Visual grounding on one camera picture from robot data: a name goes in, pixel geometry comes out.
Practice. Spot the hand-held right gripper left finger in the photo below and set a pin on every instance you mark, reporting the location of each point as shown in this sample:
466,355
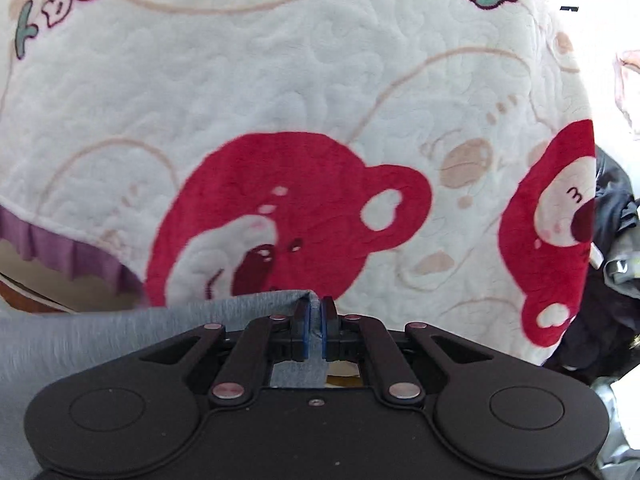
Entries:
306,332

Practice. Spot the grey cotton garment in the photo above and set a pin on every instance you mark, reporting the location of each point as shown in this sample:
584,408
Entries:
100,345

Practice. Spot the printed bear blanket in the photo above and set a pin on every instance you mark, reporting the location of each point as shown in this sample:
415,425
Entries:
300,85

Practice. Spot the grey shiny plastic bag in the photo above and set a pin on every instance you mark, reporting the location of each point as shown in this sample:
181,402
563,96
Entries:
620,420

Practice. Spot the beige mattress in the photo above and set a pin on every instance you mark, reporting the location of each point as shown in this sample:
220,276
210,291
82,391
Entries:
75,285

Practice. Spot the dark clothes pile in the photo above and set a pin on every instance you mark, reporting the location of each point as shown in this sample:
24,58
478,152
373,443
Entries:
615,310

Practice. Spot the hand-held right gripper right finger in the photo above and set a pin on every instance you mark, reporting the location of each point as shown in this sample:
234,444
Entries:
325,332

